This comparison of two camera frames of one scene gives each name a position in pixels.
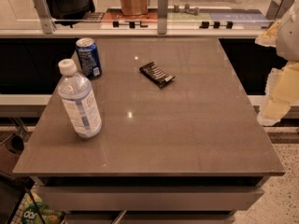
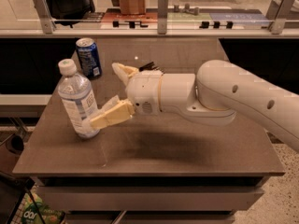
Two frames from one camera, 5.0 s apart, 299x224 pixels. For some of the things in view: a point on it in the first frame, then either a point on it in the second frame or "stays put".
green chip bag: [32, 216] stays put
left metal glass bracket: [44, 11] stays put
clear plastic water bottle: [78, 101] stays put
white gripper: [290, 36] to [144, 90]
